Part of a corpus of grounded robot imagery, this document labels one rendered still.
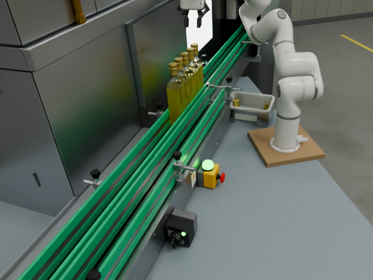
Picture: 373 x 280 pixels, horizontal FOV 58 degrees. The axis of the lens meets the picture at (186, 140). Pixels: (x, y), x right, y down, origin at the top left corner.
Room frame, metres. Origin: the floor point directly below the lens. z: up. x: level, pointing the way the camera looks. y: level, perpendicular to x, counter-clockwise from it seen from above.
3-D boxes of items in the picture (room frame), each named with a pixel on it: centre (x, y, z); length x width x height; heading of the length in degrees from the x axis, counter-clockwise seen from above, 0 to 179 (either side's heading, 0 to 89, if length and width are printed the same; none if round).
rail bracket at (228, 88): (1.43, -0.20, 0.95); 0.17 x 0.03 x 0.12; 65
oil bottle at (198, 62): (1.46, -0.07, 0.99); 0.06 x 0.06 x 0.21; 67
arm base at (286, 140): (1.19, -0.44, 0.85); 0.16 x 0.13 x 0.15; 92
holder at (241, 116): (1.50, -0.31, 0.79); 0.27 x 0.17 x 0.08; 65
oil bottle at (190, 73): (1.35, -0.02, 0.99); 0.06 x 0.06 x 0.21; 64
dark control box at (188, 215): (0.75, 0.04, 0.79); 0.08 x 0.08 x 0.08; 65
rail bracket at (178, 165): (0.86, 0.01, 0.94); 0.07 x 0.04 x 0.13; 65
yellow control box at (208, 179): (1.01, -0.08, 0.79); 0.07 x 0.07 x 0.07; 65
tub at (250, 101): (1.49, -0.33, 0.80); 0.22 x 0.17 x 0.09; 65
